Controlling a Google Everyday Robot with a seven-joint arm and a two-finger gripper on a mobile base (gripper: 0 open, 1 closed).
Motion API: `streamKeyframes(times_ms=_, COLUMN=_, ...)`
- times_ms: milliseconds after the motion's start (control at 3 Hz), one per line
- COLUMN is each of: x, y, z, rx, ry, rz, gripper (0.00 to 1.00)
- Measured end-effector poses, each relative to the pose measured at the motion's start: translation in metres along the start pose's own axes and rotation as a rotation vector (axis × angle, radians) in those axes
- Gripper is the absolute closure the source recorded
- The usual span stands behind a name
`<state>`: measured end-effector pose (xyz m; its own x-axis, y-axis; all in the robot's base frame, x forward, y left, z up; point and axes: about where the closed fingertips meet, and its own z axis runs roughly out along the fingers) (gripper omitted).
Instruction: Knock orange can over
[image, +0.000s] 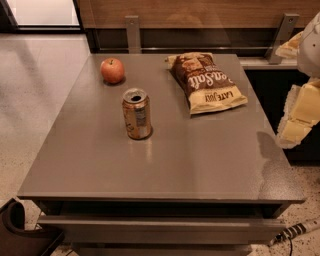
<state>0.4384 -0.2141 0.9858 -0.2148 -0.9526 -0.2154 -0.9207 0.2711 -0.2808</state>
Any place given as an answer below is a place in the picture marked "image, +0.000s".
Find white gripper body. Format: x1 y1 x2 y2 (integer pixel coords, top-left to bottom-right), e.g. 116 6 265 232
297 12 320 78

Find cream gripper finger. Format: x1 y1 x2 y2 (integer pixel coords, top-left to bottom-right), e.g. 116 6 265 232
277 78 320 149
275 32 302 59

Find orange soda can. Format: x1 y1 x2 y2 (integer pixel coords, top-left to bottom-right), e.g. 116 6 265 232
122 88 152 140

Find brown chip bag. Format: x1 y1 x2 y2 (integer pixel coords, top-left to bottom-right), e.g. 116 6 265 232
166 52 248 115

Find red apple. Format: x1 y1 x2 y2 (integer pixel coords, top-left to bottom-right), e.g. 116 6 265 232
100 58 125 84

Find right metal bracket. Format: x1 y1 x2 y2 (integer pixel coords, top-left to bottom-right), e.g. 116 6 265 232
265 13 300 65

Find metal bracket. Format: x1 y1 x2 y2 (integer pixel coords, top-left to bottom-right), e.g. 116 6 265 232
125 15 141 54
265 13 300 65

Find left metal bracket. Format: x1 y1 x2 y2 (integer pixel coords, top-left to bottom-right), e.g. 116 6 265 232
125 15 141 54

